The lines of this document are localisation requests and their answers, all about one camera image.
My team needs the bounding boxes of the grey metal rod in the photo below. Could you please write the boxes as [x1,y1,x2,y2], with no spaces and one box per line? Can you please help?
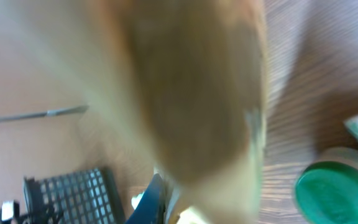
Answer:
[0,105,89,123]

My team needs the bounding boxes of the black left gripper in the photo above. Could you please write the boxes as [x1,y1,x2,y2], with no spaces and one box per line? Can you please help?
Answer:
[0,200,30,224]

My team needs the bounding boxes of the green lid jar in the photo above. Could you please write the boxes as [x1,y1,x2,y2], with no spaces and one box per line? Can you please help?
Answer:
[294,147,358,224]

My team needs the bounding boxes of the brown cookie bag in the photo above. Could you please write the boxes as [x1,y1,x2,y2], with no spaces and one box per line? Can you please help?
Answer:
[11,0,291,224]

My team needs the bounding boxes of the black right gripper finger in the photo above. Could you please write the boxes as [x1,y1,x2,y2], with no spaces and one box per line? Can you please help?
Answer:
[125,174,166,224]

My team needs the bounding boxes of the dark grey plastic basket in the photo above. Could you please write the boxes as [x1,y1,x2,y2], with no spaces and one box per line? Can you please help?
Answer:
[23,167,126,224]

